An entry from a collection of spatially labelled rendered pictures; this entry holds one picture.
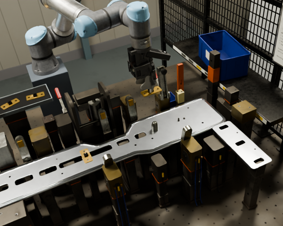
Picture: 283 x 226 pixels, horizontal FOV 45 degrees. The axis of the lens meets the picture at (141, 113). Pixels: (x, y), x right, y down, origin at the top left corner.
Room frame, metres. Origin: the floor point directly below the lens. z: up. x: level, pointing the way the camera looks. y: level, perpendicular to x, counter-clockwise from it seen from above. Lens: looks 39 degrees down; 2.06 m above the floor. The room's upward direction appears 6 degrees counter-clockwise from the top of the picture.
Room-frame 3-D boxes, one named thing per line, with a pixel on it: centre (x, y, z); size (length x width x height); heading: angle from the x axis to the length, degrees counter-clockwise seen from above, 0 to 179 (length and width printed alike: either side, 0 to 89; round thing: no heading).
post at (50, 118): (1.22, 0.43, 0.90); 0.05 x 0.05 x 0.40; 21
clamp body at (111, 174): (0.90, 0.14, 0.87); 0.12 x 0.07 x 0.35; 21
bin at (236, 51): (1.62, -0.48, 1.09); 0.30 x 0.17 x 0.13; 12
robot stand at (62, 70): (1.67, 0.51, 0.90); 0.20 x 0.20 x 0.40; 20
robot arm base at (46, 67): (1.67, 0.51, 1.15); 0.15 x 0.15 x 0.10
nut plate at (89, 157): (1.05, 0.26, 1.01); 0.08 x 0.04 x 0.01; 21
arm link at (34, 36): (1.68, 0.50, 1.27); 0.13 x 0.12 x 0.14; 124
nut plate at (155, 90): (1.12, -0.05, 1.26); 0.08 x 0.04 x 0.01; 112
